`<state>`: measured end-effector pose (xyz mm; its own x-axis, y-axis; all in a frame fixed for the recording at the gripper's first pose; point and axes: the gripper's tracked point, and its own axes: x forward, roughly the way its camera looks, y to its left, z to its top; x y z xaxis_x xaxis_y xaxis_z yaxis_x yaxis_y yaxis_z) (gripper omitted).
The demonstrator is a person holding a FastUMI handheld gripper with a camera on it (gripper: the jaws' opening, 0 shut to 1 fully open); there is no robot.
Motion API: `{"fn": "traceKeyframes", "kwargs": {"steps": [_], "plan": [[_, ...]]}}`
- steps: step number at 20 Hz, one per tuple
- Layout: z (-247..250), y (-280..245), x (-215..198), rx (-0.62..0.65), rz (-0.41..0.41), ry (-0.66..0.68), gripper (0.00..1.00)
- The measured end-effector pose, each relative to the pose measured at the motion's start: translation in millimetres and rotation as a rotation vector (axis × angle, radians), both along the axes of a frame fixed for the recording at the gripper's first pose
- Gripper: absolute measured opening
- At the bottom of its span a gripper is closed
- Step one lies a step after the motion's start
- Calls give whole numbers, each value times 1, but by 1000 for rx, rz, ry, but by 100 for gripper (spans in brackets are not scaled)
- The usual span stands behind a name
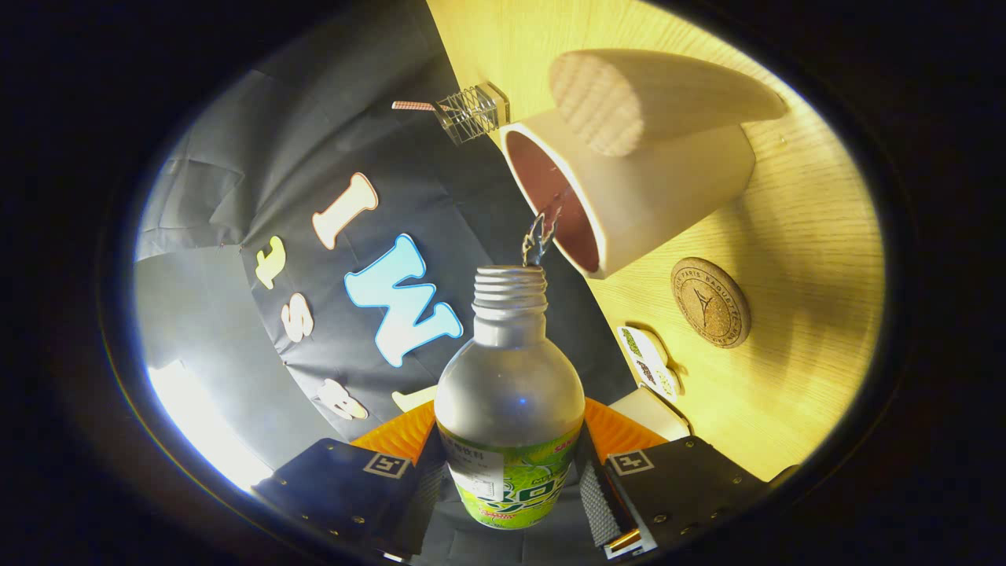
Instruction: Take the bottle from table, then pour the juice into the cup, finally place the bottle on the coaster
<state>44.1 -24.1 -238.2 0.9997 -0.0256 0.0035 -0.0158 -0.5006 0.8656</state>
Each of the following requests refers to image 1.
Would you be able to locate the white cup wooden handle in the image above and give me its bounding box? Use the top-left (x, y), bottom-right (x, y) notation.
top-left (499, 49), bottom-right (789, 281)

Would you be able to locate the silver bottle green label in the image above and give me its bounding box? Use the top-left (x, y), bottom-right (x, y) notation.
top-left (434, 266), bottom-right (586, 530)

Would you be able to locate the wooden table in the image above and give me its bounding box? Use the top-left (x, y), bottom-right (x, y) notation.
top-left (424, 0), bottom-right (887, 482)

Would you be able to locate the clear juice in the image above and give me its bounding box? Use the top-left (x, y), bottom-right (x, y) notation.
top-left (522, 206), bottom-right (564, 268)

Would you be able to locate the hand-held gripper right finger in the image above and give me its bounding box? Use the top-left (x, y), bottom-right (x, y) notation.
top-left (578, 397), bottom-right (769, 560)

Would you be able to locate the round cork coaster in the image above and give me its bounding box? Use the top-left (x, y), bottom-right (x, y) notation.
top-left (670, 257), bottom-right (752, 349)

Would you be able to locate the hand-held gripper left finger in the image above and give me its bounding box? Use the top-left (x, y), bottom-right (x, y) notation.
top-left (251, 401), bottom-right (447, 560)

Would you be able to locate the white divided dish with beans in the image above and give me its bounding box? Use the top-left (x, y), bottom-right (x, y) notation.
top-left (617, 325), bottom-right (683, 402)

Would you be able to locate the gold wire mesh holder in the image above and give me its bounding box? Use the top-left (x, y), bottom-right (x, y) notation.
top-left (434, 81), bottom-right (512, 146)

